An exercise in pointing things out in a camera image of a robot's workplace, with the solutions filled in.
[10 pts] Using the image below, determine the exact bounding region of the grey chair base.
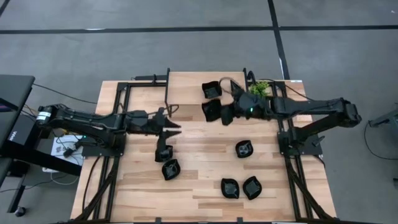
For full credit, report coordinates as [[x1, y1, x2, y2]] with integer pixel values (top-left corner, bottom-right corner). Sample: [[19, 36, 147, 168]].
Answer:
[[368, 102, 398, 128]]

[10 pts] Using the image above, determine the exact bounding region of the black floor cable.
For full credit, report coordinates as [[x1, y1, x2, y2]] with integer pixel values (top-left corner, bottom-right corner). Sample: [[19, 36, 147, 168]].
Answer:
[[0, 174, 68, 194], [363, 120, 398, 161], [32, 82, 98, 105]]

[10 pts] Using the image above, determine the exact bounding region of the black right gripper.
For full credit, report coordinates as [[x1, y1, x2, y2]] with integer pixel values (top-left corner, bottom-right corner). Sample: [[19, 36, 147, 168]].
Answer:
[[214, 90, 274, 121]]

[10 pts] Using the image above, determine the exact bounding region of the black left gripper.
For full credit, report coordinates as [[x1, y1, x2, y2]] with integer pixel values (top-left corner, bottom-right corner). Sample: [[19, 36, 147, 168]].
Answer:
[[125, 106, 182, 141]]

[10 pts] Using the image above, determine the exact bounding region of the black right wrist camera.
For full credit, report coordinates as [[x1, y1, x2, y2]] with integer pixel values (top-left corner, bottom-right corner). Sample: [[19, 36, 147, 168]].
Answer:
[[221, 105, 236, 126]]

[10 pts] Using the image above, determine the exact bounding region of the black computer tower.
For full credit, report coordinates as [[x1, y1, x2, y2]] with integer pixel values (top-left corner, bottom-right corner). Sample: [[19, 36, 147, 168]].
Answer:
[[7, 114, 43, 147]]

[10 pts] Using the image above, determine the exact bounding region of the black hanging cable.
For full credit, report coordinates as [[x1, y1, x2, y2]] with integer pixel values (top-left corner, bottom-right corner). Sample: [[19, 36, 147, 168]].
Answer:
[[81, 155, 102, 214]]

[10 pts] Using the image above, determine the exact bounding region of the white printed sheet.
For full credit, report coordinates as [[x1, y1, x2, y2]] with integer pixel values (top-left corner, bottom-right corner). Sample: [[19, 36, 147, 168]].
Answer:
[[50, 135, 84, 166]]

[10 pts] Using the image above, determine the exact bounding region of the black leaf-shaped mini plate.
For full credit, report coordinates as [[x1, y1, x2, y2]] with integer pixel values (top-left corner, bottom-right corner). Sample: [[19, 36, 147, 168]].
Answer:
[[221, 177, 241, 200], [161, 159, 182, 181], [154, 144, 174, 163], [242, 175, 263, 201]]

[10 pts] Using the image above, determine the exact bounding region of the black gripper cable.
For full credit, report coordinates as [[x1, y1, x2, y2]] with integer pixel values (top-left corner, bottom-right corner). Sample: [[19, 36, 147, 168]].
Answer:
[[164, 103, 180, 118], [218, 76, 234, 94]]

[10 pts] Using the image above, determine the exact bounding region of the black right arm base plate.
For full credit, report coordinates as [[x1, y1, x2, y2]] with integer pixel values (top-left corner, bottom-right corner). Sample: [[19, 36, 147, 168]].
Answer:
[[277, 130, 326, 156]]

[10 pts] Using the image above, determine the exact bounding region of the black floor tape line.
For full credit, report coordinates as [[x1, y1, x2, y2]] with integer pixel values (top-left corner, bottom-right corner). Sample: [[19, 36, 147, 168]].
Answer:
[[0, 24, 398, 35], [267, 0, 292, 80]]

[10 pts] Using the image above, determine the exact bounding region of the green plant in white pot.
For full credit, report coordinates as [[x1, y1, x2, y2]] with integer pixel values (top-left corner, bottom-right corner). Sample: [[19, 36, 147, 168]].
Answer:
[[248, 80, 271, 98]]

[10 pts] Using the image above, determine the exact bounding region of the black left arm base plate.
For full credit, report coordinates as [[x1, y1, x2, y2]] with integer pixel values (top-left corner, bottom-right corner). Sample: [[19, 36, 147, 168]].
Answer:
[[81, 136, 125, 157]]

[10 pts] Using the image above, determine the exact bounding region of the dark desk screen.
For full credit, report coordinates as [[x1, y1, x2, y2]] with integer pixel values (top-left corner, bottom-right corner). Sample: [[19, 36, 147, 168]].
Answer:
[[0, 98, 19, 113]]

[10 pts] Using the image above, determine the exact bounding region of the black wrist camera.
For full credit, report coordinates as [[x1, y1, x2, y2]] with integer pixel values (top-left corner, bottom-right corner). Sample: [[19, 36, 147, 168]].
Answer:
[[221, 105, 236, 126], [157, 130, 171, 152]]

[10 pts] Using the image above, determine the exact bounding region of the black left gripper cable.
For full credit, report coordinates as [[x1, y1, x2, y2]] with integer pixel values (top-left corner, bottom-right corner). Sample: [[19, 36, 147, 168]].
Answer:
[[164, 103, 180, 118]]

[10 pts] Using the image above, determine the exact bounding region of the yellow cable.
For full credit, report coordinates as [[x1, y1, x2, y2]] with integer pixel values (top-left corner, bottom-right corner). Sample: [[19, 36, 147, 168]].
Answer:
[[58, 127, 79, 136]]

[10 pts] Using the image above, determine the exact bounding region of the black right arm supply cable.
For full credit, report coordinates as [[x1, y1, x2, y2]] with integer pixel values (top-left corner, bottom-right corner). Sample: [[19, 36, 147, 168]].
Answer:
[[284, 83, 313, 101]]

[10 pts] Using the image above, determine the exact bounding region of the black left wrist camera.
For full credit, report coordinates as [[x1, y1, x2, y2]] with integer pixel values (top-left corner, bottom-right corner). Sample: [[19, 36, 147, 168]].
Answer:
[[157, 130, 171, 152]]

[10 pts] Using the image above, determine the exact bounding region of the white floor cable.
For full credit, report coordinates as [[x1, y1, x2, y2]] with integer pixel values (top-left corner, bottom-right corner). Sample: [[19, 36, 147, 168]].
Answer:
[[49, 170, 80, 187]]

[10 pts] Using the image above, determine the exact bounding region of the black standing desk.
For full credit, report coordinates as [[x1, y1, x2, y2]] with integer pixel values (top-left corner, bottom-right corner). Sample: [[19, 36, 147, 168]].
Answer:
[[0, 74, 83, 214]]

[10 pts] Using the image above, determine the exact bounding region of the black square mini plate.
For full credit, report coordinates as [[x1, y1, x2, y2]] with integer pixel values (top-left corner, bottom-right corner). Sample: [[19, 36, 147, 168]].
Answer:
[[201, 98, 223, 123], [235, 139, 254, 159], [201, 80, 223, 100]]

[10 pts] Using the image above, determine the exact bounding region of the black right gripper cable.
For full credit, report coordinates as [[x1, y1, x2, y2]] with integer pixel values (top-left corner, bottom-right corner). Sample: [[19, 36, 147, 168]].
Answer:
[[218, 76, 234, 94]]

